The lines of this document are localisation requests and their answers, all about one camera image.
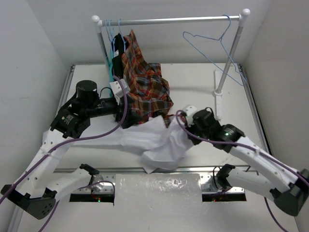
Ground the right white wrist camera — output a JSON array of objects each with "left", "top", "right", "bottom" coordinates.
[{"left": 181, "top": 105, "right": 198, "bottom": 127}]

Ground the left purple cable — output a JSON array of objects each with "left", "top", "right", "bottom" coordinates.
[{"left": 0, "top": 75, "right": 128, "bottom": 232}]

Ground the plaid shirt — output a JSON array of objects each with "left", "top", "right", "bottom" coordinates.
[{"left": 121, "top": 30, "right": 174, "bottom": 127}]

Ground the black garment on hanger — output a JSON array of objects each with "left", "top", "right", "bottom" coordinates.
[{"left": 112, "top": 33, "right": 128, "bottom": 79}]

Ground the blue hanger with teal garment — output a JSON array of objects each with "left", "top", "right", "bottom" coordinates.
[{"left": 105, "top": 20, "right": 112, "bottom": 43}]

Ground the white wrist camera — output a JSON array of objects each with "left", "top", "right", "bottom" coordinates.
[
  {"left": 110, "top": 79, "right": 130, "bottom": 98},
  {"left": 181, "top": 105, "right": 198, "bottom": 127}
]

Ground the empty blue wire hanger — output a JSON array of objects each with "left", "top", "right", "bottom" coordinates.
[{"left": 183, "top": 14, "right": 247, "bottom": 86}]

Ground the blue hanger with black garment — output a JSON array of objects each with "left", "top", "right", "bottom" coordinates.
[{"left": 108, "top": 19, "right": 115, "bottom": 47}]

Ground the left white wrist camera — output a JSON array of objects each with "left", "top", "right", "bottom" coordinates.
[{"left": 110, "top": 79, "right": 130, "bottom": 98}]

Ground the clothes rack metal white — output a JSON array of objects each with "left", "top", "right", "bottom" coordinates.
[{"left": 91, "top": 8, "right": 251, "bottom": 120}]

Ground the metal mounting rail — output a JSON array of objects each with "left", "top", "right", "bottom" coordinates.
[{"left": 46, "top": 166, "right": 250, "bottom": 201}]

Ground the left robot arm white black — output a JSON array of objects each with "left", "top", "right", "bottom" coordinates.
[{"left": 0, "top": 76, "right": 130, "bottom": 219}]

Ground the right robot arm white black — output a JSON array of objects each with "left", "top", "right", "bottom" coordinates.
[{"left": 176, "top": 106, "right": 309, "bottom": 217}]

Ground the teal garment on hanger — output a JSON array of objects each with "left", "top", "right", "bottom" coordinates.
[{"left": 109, "top": 49, "right": 114, "bottom": 83}]

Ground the white shirt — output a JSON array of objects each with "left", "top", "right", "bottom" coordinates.
[{"left": 69, "top": 116, "right": 193, "bottom": 173}]

